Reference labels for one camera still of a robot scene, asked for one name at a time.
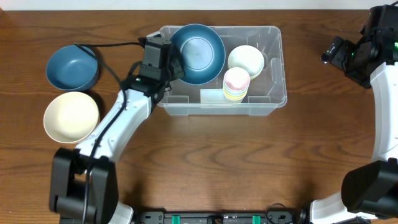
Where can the small white bowl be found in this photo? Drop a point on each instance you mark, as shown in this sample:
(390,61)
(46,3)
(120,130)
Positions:
(248,58)

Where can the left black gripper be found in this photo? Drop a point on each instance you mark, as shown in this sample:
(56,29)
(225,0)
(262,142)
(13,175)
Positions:
(179,72)

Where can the light blue plastic cup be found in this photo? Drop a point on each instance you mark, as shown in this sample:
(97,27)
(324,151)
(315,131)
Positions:
(235,92)

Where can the light yellow plastic cup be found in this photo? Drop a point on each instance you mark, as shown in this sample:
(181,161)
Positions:
(234,96)

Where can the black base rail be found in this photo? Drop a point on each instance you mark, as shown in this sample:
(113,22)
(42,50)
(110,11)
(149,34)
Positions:
(274,215)

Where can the dark blue bowl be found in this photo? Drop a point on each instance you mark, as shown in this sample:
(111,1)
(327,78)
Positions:
(202,51)
(72,69)

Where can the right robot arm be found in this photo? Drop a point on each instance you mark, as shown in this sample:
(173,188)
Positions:
(368,192)

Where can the cream plastic cup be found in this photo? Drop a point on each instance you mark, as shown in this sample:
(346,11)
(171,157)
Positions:
(233,101)

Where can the large cream bowl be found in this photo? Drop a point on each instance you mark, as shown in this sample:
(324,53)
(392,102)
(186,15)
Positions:
(71,117)

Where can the pink plastic cup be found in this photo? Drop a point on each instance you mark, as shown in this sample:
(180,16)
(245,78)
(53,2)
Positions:
(236,79)

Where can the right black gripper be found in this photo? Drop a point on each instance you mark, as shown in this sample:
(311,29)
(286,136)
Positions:
(341,60)

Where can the clear plastic storage bin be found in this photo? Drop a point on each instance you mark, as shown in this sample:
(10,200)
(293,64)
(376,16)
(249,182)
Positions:
(265,93)

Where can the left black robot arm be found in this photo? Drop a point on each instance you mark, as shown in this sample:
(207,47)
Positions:
(84,187)

